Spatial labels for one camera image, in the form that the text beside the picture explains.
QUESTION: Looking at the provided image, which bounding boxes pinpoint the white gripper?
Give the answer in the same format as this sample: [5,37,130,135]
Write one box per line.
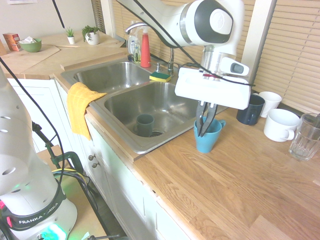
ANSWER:
[174,67,252,137]

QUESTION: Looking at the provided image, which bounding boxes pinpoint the stainless steel double sink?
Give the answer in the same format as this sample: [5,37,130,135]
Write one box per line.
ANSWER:
[60,59,229,155]

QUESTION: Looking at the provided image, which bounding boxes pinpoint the teal ceramic mug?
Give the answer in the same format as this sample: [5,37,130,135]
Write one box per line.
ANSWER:
[193,116,227,154]

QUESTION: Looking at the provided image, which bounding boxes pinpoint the navy blue mug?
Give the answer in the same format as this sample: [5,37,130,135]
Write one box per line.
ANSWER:
[236,94,266,126]

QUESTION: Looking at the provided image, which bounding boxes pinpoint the dark green mug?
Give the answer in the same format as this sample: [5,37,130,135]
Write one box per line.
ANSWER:
[132,114,155,138]

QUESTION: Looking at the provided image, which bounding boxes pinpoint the yellow green sponge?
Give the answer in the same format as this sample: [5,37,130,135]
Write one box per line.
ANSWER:
[149,71,172,84]

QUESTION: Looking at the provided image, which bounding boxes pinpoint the chrome faucet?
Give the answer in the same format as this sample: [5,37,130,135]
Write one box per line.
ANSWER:
[124,21,176,76]

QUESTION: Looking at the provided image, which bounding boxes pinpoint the tall white mug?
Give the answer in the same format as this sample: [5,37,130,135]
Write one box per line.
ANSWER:
[252,91,283,118]

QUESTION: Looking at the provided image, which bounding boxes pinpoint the wide white cup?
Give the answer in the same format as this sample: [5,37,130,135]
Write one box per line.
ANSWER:
[263,108,301,143]

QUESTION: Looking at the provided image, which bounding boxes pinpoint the red spray bottle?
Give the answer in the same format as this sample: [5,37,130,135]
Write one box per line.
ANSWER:
[139,27,152,68]

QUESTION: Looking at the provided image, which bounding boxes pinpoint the small yellow green bottle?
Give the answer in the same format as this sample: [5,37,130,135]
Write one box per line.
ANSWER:
[133,44,142,63]

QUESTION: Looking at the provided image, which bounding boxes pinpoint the clear glass tumbler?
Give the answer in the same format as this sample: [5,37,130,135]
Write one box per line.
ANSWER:
[288,112,320,162]

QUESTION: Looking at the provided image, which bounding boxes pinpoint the clear dish soap bottle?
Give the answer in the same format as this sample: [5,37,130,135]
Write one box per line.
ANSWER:
[126,27,141,56]

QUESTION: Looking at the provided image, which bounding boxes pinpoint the white kitchen cabinet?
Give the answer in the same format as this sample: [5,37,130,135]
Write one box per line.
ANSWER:
[0,77,191,240]

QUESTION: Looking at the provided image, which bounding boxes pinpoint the yellow dish cloth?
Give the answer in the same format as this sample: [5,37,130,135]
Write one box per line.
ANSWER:
[66,82,108,141]

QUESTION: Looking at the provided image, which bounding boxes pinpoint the green clamp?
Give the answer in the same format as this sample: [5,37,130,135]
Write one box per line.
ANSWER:
[46,144,85,176]

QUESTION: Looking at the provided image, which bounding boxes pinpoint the leafy plant in white pot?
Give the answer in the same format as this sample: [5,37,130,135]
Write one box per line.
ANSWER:
[81,24,101,46]

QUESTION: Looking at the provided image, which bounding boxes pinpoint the spiky plant in white pot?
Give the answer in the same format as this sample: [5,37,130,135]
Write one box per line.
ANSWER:
[65,26,76,45]

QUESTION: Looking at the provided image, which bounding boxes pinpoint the green bowl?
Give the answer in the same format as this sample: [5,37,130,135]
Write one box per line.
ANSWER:
[19,38,43,53]

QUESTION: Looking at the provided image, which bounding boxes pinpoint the orange cardboard box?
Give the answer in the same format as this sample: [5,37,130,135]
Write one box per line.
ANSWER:
[2,32,23,52]

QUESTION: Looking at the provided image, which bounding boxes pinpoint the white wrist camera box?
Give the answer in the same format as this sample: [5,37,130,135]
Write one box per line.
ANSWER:
[220,56,250,76]

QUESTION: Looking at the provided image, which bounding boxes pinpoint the white window frame post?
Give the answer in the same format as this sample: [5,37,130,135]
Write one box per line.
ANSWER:
[236,0,277,96]

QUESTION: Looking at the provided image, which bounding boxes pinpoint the coloured wire bundle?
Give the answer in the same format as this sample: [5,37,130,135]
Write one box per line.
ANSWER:
[51,167,89,186]

